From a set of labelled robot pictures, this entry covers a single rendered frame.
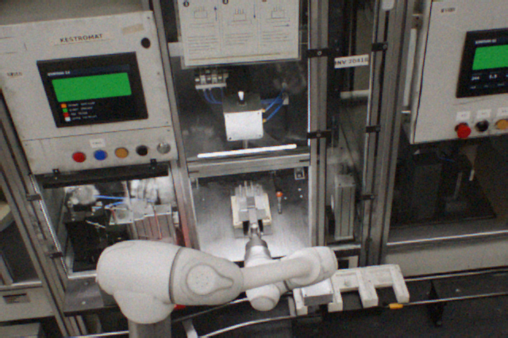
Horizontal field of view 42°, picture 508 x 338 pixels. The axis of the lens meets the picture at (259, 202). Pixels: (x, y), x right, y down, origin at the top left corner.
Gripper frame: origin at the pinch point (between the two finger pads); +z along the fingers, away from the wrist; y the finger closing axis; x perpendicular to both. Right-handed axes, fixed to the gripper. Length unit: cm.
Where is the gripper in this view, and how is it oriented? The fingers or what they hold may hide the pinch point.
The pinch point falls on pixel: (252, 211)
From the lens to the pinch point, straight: 227.0
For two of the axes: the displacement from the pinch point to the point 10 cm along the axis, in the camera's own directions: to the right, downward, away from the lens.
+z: -1.0, -6.6, 7.4
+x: -9.9, 1.1, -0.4
